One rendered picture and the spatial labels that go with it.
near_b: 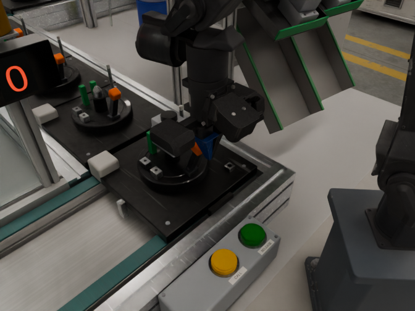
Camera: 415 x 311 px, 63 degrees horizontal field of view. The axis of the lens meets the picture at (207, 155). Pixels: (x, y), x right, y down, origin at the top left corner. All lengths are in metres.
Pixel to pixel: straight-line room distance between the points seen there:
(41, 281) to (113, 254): 0.12
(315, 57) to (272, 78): 0.17
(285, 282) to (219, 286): 0.17
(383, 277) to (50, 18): 1.61
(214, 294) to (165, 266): 0.09
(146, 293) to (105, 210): 0.23
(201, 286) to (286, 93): 0.47
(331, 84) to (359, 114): 0.22
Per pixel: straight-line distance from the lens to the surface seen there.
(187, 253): 0.56
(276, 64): 0.81
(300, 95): 0.82
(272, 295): 0.65
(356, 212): 0.52
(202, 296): 0.52
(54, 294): 0.62
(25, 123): 0.64
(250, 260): 0.56
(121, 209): 0.64
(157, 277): 0.55
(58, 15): 1.77
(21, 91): 0.56
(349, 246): 0.48
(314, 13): 0.70
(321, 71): 0.91
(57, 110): 0.91
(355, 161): 0.93
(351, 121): 1.07
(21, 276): 0.66
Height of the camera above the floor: 1.43
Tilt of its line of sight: 41 degrees down
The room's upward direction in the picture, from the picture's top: straight up
